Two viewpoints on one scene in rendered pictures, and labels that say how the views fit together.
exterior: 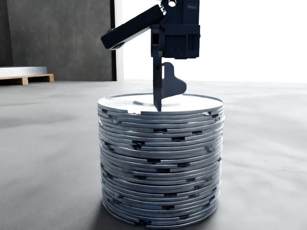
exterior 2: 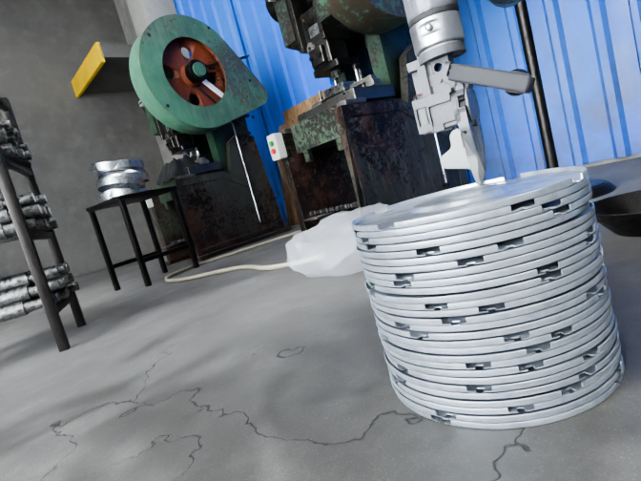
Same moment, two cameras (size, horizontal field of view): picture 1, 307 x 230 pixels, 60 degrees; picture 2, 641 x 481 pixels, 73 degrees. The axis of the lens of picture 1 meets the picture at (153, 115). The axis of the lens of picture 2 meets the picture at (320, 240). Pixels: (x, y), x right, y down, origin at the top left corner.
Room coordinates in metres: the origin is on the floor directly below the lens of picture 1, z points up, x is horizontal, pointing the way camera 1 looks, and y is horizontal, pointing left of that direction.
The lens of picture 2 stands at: (1.20, 0.12, 0.30)
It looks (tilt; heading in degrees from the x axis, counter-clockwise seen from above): 7 degrees down; 212
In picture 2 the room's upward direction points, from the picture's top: 15 degrees counter-clockwise
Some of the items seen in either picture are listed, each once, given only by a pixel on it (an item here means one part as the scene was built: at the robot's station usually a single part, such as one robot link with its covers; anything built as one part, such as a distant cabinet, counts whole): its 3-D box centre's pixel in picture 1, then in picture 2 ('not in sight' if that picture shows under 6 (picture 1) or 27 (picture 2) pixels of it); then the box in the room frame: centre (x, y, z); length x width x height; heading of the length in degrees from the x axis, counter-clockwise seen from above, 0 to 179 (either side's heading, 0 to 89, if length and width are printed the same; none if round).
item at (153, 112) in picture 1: (160, 101); (459, 198); (0.62, -0.02, 0.24); 0.29 x 0.29 x 0.01
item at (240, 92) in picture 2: not in sight; (221, 144); (-1.76, -2.41, 0.87); 1.53 x 0.99 x 1.74; 165
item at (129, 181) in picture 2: not in sight; (136, 219); (-0.61, -2.28, 0.40); 0.45 x 0.40 x 0.79; 84
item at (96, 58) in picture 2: not in sight; (121, 70); (-2.88, -4.65, 2.44); 1.25 x 0.92 x 0.27; 72
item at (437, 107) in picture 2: (172, 26); (444, 92); (0.48, -0.03, 0.39); 0.09 x 0.08 x 0.12; 88
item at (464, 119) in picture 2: not in sight; (465, 126); (0.50, -0.01, 0.33); 0.05 x 0.02 x 0.09; 178
